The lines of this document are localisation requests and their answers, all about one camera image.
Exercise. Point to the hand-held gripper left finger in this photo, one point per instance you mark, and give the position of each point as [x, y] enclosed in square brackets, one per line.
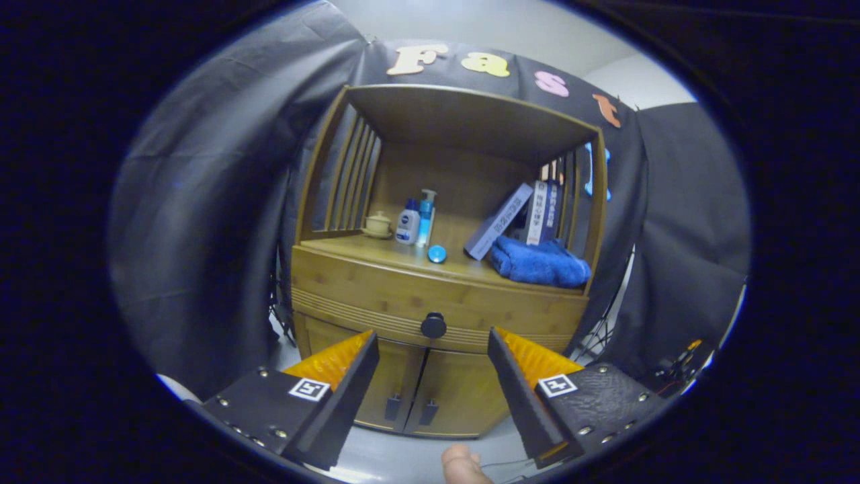
[342, 410]

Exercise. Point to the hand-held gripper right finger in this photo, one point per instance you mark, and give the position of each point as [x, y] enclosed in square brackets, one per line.
[521, 403]

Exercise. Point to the wooden drawer with black knob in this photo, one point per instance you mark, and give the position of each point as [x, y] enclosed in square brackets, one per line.
[376, 289]

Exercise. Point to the blue and white tube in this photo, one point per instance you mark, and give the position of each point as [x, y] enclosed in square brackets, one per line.
[437, 254]

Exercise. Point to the wooden cabinet door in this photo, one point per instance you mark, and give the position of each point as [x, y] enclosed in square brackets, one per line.
[396, 376]
[463, 396]

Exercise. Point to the wooden countertop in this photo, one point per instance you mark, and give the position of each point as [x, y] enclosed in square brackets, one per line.
[403, 254]

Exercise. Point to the wooden cabinet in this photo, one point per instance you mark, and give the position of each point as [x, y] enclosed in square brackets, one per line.
[470, 121]

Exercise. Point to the black tripod stand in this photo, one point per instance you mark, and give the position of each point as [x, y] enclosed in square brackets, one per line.
[282, 323]
[598, 333]

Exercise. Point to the blue folded towel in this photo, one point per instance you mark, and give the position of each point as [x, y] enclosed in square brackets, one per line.
[537, 265]

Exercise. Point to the black device with orange tip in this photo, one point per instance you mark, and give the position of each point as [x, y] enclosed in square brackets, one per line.
[672, 370]

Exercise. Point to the grey book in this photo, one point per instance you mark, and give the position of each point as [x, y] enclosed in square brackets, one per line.
[500, 222]

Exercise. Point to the beige lidded teacup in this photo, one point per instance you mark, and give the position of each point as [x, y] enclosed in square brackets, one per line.
[378, 225]

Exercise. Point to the white-spined book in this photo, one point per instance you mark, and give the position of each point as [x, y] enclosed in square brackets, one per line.
[536, 212]

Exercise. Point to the blue-spined book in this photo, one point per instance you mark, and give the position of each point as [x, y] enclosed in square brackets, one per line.
[551, 212]

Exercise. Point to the white and blue lotion bottle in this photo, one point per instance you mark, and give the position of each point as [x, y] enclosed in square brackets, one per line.
[407, 225]

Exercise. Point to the blue pump bottle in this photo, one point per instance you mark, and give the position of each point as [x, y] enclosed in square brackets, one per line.
[425, 218]

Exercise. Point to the white pole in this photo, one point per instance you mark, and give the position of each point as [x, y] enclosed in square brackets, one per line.
[739, 306]

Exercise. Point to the black backdrop cloth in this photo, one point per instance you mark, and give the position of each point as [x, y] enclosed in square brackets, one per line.
[201, 202]

